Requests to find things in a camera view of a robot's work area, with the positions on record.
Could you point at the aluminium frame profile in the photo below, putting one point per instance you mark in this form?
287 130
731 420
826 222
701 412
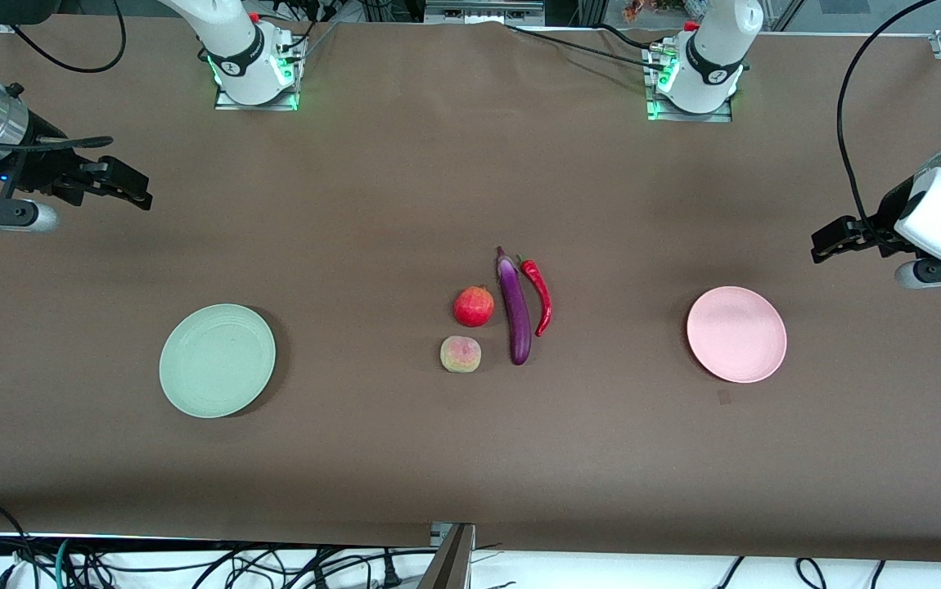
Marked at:
483 11

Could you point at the small aluminium edge bracket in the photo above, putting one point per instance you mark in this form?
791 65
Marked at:
440 533

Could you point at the brown table cover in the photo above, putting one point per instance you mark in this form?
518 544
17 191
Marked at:
470 458

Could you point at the red chili pepper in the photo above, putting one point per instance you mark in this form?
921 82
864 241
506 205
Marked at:
544 298

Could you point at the purple eggplant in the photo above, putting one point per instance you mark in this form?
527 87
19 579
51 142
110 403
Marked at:
515 319

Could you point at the dark metal post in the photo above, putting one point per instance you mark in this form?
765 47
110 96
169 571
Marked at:
450 564

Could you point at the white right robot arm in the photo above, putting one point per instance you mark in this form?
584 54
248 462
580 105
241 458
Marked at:
237 49

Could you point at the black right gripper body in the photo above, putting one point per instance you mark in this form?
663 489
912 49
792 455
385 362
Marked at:
43 169

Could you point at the pink round plate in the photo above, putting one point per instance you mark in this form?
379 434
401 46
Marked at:
736 334

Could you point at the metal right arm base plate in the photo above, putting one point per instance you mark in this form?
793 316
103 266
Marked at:
282 96

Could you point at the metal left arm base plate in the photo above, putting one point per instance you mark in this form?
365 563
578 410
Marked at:
657 110

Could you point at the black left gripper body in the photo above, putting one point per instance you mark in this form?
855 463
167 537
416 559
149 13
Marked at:
884 220

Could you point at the pale green round plate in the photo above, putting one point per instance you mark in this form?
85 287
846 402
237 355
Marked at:
217 360

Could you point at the red pomegranate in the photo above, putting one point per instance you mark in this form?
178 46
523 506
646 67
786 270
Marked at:
473 307

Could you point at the pink yellow peach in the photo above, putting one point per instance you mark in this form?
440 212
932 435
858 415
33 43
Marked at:
461 355

